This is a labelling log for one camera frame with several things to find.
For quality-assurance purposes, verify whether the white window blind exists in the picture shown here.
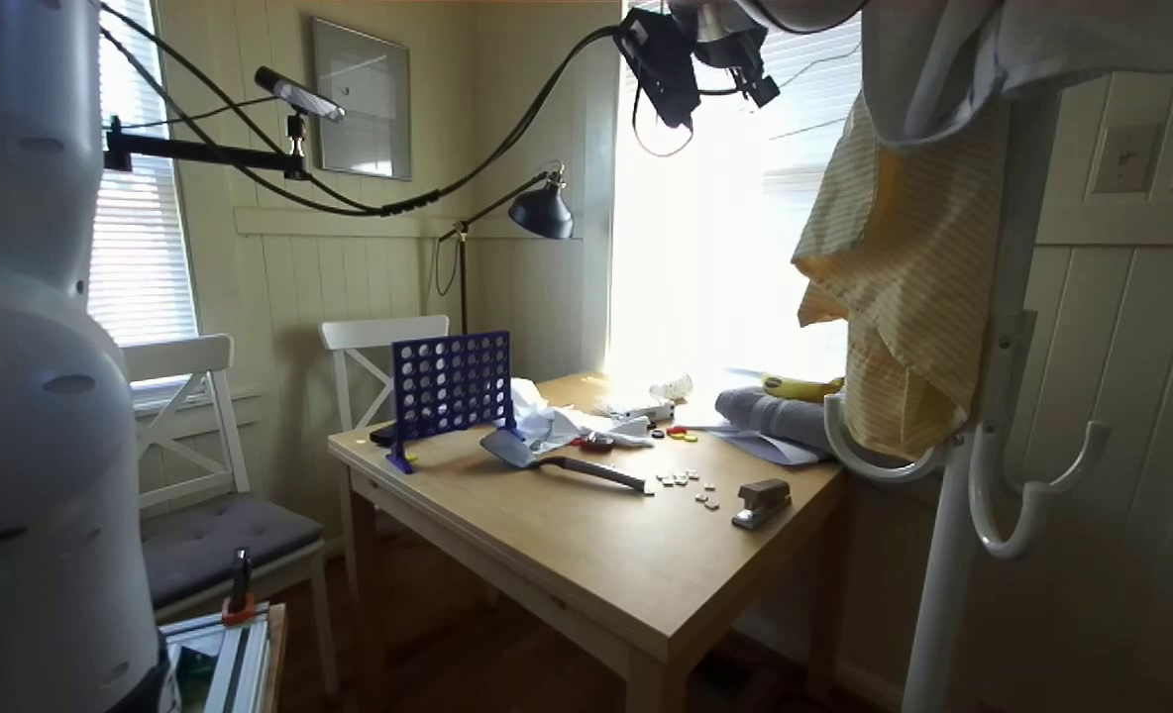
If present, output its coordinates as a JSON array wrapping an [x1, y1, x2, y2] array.
[[611, 0, 869, 387]]

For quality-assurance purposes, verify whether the grey folded towel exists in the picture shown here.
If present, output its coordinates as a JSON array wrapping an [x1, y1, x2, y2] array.
[[715, 385, 840, 469]]

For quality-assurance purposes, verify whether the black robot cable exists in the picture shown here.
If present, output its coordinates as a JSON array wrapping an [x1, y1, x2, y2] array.
[[96, 0, 633, 224]]

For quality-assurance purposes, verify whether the black camera on boom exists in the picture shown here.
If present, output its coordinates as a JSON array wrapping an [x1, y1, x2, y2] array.
[[250, 64, 347, 126]]

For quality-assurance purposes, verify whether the yellow banana toy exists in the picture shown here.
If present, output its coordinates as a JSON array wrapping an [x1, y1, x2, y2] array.
[[755, 371, 847, 410]]

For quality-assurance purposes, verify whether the blue connect four grid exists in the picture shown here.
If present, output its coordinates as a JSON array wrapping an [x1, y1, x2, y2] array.
[[382, 329, 522, 477]]

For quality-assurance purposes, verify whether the pale flat cloth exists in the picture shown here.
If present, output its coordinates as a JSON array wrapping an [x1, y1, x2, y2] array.
[[722, 428, 833, 477]]

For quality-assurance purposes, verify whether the framed wall picture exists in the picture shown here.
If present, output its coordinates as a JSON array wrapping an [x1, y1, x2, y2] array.
[[300, 14, 415, 181]]

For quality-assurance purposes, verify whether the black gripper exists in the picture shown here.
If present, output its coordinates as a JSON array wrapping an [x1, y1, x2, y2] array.
[[611, 6, 786, 136]]

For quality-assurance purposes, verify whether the crumpled white cloth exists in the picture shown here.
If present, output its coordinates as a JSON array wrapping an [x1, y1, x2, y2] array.
[[481, 375, 699, 473]]

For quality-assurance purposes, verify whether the stack of white frames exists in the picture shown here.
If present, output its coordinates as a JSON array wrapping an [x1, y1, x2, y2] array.
[[153, 601, 288, 713]]

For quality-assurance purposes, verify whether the light wooden table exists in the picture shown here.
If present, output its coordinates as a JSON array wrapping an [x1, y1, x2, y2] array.
[[326, 369, 857, 713]]

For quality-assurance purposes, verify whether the white coat rack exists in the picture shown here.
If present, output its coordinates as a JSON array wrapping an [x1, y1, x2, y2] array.
[[819, 76, 1112, 713]]

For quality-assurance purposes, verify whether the yellow cloth garment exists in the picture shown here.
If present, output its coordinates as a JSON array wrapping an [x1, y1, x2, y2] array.
[[790, 93, 1014, 465]]

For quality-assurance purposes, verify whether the orange handled clamp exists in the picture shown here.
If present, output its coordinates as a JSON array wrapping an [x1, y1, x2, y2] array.
[[222, 547, 263, 625]]

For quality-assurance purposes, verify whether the grey stapler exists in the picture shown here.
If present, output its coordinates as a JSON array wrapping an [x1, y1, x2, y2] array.
[[729, 477, 795, 536]]

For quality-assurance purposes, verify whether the white chair with cushion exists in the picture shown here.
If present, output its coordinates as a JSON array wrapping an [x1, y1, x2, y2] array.
[[115, 333, 339, 704]]

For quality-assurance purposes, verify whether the black floor lamp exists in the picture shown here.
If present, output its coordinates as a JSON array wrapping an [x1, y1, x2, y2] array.
[[431, 165, 580, 338]]

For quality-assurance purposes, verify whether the white wooden chair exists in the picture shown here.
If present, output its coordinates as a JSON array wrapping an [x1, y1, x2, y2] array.
[[316, 315, 456, 433]]

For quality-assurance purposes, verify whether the grey seat cushion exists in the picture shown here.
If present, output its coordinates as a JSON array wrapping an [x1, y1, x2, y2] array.
[[136, 490, 330, 610]]

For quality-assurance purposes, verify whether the narrow window blind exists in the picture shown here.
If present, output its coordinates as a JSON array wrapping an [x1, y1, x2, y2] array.
[[84, 0, 202, 350]]

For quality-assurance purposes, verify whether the white panel door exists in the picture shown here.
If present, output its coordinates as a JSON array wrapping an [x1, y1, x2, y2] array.
[[1005, 64, 1173, 713]]

